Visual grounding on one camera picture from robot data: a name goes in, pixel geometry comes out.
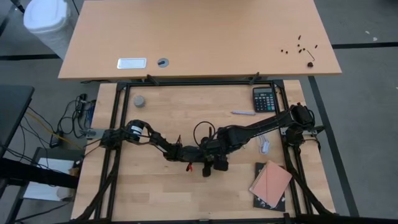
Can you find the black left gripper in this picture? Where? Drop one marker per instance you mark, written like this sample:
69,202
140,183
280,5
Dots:
191,154

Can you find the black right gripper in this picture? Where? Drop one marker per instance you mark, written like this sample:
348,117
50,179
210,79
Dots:
221,161

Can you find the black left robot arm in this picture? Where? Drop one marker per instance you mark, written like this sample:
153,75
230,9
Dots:
155,141

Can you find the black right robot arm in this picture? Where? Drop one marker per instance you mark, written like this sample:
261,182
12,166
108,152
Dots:
267,123

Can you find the lavender pen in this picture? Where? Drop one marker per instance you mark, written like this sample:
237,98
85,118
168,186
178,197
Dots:
242,112

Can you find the pink spiral notebook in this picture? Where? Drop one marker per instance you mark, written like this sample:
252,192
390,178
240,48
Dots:
273,183

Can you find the black paperback book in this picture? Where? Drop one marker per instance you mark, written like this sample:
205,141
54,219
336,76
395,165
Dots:
262,203

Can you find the black desk calculator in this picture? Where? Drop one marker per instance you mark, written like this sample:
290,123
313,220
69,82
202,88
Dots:
264,99

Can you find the round grey desk grommet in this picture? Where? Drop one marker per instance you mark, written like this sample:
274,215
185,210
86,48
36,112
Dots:
163,62

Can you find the silver rectangular desk plate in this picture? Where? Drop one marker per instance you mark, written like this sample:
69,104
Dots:
132,63

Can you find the light wooden desk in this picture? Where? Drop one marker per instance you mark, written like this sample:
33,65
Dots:
202,37

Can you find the black power adapter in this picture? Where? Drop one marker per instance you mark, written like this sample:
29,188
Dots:
55,140

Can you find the black allen key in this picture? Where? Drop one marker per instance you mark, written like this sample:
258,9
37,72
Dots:
311,56

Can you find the white paper sheet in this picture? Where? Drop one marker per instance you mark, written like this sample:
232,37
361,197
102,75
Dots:
40,193

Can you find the black metal beam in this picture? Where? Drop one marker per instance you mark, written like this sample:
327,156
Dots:
31,172

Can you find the black side table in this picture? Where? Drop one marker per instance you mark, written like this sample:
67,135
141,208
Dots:
12,109

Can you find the white trash bin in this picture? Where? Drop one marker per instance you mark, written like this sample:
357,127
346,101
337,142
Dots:
46,15

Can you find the black frame clamp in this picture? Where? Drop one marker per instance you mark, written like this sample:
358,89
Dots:
152,79
255,77

